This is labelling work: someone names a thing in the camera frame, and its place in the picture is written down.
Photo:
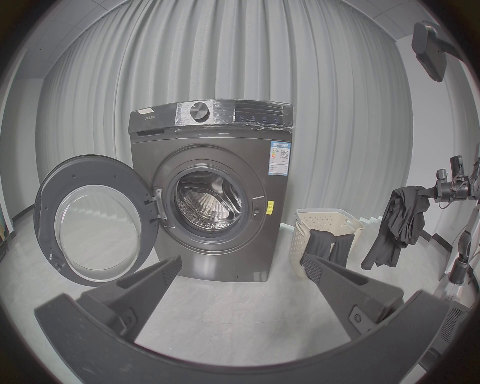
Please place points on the white curtain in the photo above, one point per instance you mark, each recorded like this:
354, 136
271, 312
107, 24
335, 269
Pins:
225, 56

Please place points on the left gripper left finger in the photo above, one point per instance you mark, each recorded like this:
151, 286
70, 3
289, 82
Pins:
144, 285

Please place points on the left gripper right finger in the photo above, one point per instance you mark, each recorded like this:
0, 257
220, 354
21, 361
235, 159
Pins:
343, 290

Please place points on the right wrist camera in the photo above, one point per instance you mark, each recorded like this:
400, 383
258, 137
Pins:
441, 174

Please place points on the washing machine door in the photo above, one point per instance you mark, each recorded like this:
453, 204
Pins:
48, 221

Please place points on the cream laundry basket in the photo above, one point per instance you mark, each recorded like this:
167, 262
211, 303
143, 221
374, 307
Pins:
300, 243

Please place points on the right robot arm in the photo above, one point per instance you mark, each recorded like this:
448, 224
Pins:
460, 264

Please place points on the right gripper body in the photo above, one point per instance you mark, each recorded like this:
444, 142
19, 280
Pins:
452, 190

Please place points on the grey washing machine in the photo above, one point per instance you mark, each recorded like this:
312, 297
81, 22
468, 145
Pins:
210, 255

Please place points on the black garment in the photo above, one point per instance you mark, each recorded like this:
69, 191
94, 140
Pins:
403, 217

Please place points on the heap of dark clothes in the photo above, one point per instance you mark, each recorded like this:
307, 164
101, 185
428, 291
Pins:
318, 243

